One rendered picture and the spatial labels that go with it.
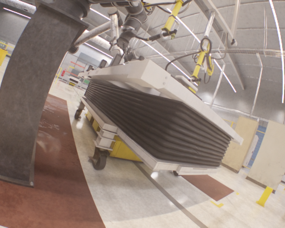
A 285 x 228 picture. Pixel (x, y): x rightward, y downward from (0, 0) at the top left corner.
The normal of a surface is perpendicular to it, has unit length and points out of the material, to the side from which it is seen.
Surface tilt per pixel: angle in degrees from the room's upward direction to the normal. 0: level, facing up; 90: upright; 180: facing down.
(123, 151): 90
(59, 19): 90
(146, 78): 90
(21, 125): 90
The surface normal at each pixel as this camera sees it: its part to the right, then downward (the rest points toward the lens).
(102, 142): 0.51, 0.25
